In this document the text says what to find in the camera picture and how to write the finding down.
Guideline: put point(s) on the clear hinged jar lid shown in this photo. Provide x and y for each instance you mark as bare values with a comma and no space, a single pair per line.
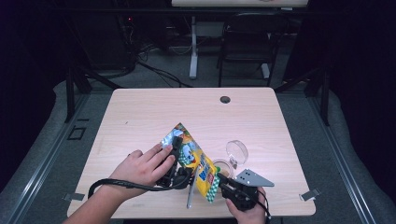
237,151

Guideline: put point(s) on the white desk leg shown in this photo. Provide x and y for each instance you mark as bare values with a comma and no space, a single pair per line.
193,53

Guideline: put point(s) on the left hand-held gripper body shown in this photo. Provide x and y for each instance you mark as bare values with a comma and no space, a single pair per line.
179,179

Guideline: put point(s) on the black folding chair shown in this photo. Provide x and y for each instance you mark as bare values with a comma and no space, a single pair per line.
249,37

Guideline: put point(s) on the person's left hand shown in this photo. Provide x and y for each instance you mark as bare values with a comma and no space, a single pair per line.
140,171

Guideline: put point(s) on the person's right hand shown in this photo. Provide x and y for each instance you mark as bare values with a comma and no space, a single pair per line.
250,217

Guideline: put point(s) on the aluminium floor rail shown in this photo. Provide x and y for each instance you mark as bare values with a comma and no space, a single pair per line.
46,161
339,161

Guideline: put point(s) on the black metal stand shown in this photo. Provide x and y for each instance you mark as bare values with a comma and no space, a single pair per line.
325,96
70,93

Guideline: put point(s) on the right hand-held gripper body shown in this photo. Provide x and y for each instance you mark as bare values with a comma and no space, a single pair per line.
246,196

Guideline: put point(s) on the yellow spouted seasoning pouch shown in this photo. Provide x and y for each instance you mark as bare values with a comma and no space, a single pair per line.
199,161

